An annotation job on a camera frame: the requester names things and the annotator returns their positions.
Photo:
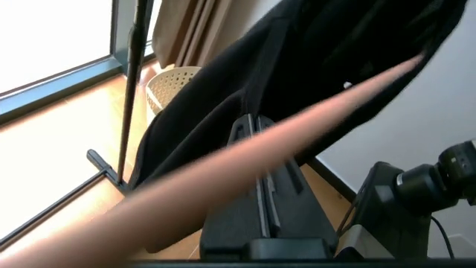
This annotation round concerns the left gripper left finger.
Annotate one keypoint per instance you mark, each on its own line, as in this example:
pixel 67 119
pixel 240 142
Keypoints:
pixel 230 231

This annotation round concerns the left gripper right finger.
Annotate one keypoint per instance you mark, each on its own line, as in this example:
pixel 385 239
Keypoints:
pixel 305 216

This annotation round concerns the pink clothes hanger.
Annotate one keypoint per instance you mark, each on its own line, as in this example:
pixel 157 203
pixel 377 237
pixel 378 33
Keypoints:
pixel 186 193

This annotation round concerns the black garment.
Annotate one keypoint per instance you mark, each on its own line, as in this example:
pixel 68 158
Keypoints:
pixel 297 56

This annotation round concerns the black clothes rack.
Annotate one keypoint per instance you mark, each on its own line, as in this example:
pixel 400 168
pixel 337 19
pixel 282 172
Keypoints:
pixel 128 111

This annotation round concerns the white laundry basket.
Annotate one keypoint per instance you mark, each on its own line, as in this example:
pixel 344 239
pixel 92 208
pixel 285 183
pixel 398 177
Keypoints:
pixel 167 85

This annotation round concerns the brown curtain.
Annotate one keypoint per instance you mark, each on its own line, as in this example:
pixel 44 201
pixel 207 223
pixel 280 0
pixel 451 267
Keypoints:
pixel 193 30

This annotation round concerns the window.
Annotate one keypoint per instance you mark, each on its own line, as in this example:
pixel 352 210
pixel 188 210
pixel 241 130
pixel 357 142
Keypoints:
pixel 56 85

